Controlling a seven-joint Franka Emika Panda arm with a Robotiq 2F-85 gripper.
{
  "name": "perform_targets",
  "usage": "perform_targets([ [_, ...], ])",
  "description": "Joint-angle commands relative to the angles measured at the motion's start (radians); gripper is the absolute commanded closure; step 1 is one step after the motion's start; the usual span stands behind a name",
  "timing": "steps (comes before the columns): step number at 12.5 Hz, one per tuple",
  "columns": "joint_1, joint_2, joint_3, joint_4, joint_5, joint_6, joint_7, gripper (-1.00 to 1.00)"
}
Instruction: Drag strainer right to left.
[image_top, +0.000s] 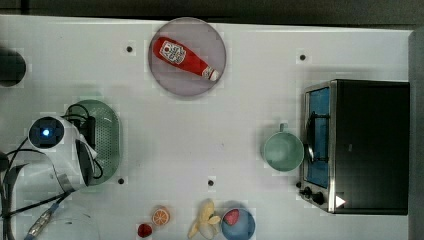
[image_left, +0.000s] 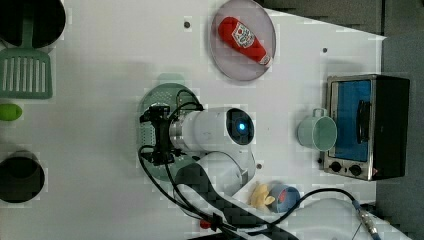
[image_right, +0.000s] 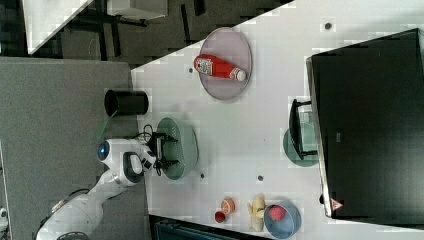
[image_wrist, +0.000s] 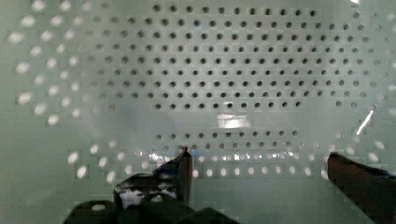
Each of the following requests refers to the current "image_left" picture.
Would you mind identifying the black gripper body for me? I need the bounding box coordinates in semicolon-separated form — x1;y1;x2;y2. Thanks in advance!
139;106;175;166

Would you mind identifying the green plastic strainer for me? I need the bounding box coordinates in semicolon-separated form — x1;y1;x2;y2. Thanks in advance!
137;73;203;182

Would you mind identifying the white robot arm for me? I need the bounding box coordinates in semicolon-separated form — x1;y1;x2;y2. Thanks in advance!
138;103;411;240

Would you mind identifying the red ketchup bottle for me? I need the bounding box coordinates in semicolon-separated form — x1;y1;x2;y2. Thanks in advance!
218;16;273;67

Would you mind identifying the red toy fruit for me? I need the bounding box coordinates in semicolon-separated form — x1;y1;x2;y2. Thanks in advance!
199;220;211;229

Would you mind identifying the yellow banana toy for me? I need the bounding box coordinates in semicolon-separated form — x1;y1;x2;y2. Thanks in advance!
249;183;275;209

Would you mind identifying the green slotted spatula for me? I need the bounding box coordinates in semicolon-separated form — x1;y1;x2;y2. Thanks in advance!
0;23;53;100

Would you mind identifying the black round pan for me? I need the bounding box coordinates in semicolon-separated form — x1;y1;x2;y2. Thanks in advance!
0;0;66;48

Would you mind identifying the blue bowl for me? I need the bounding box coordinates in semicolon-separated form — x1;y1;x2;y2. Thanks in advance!
270;185;300;213

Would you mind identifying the black round pot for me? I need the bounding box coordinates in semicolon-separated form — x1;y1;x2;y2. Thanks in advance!
0;151;45;204

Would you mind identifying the green toy vegetable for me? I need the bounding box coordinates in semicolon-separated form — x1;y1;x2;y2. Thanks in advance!
0;104;22;121

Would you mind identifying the green plastic cup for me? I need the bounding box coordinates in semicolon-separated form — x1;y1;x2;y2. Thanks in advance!
297;108;338;152

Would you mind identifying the silver toaster oven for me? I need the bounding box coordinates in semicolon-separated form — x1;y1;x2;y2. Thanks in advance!
323;74;410;181

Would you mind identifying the black cable with connector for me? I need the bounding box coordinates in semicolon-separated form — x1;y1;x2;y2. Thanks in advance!
233;187;382;240

